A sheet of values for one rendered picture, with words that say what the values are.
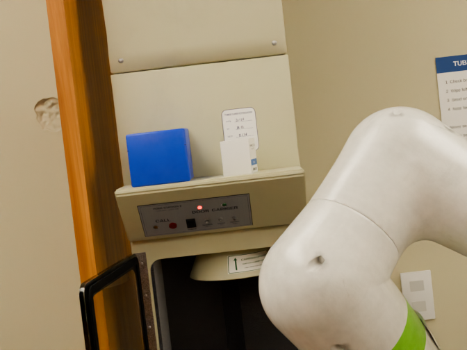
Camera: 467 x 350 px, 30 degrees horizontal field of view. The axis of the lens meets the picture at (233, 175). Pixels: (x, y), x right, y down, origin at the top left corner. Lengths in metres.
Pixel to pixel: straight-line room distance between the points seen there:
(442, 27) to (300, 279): 1.29
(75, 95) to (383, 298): 0.79
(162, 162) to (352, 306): 0.69
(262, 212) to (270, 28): 0.33
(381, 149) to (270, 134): 0.68
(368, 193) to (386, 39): 1.18
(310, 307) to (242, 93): 0.78
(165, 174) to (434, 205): 0.66
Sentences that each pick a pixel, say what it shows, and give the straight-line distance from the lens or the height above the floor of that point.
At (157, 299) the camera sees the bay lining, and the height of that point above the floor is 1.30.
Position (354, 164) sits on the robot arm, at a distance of 0.90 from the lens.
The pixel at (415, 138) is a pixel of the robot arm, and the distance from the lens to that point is 0.91.
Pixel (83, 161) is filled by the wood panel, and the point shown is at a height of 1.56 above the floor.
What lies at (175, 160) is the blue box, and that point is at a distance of 1.46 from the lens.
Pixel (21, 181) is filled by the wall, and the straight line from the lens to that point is 2.06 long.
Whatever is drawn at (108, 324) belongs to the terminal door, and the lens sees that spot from 1.39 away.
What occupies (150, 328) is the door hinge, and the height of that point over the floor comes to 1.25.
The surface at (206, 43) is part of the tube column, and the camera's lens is 1.57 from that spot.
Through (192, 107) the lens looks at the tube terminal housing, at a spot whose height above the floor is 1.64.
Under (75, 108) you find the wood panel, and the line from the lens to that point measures 1.50.
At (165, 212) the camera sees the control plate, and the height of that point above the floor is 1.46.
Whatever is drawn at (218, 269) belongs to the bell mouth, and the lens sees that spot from 1.61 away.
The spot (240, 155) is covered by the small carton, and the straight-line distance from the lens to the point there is 1.48.
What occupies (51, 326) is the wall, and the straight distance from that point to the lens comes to 2.10.
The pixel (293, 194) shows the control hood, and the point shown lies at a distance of 1.49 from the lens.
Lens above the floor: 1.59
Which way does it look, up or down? 3 degrees down
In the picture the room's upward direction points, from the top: 6 degrees counter-clockwise
